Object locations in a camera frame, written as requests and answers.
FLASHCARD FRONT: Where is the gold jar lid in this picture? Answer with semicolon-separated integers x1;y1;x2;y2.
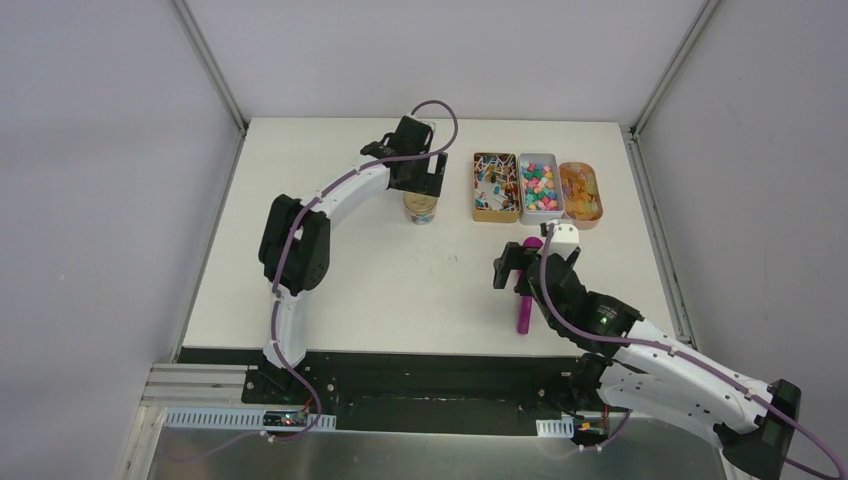
403;192;438;214

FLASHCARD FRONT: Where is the clear plastic jar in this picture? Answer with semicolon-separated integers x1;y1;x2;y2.
403;192;438;225

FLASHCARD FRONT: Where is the magenta plastic scoop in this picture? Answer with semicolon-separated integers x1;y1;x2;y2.
515;237;546;337

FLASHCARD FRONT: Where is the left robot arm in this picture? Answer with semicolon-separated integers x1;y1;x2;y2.
258;115;448;405

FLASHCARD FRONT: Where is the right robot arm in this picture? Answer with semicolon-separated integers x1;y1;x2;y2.
493;242;801;479

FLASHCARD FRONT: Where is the white tin of candies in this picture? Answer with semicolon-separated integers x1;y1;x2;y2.
517;153;564;225

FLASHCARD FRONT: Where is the gold tin of lollipops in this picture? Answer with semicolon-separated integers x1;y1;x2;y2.
472;152;521;224

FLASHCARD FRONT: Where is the pink tray of gummies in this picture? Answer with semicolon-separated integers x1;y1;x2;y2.
559;161;604;230

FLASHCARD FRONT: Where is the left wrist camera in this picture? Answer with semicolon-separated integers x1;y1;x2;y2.
407;114;436;139

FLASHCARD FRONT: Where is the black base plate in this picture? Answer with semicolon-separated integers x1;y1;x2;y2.
177;348;606;436

